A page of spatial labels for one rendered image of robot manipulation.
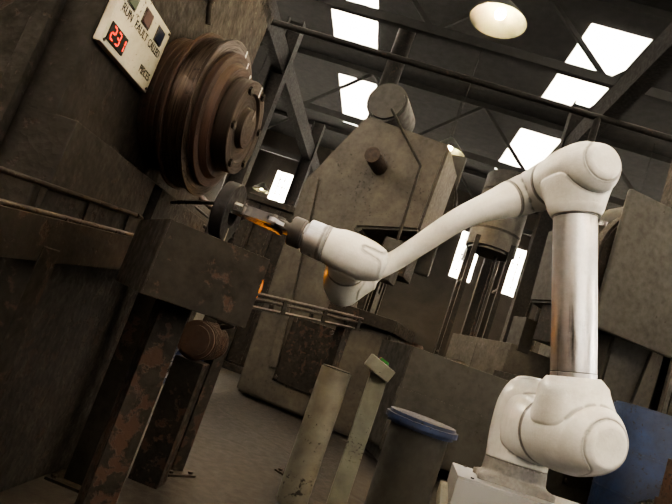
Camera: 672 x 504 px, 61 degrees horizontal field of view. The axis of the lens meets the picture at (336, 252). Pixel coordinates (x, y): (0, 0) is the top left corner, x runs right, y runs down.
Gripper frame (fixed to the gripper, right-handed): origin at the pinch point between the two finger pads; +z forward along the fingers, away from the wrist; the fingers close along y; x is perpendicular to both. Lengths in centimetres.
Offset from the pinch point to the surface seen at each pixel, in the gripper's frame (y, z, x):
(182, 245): -40.2, -8.1, -15.5
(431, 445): 109, -83, -46
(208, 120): 6.5, 17.5, 20.4
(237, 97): 8.6, 13.7, 30.0
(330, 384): 80, -37, -37
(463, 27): 977, 19, 674
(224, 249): -36.0, -14.1, -13.1
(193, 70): 0.1, 24.2, 29.8
